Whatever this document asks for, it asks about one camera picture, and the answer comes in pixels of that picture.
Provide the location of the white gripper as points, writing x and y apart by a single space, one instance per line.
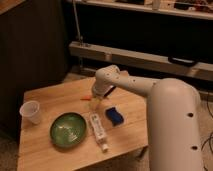
99 89

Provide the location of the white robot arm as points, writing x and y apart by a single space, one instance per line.
172 124

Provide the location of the orange pepper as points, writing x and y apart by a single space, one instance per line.
87 98

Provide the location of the green ceramic bowl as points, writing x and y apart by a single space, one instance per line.
68 130

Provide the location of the blue sponge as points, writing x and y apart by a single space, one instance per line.
114 116

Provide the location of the black and white box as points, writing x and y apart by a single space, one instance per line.
109 91

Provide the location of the white tube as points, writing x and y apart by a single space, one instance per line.
99 132

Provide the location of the wooden table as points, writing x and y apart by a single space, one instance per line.
37 153

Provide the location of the clear plastic cup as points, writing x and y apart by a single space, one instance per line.
31 111

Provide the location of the metal pole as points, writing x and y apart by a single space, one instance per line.
79 37

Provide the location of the black handle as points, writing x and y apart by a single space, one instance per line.
182 62

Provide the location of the grey shelf rail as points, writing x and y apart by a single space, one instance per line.
159 63

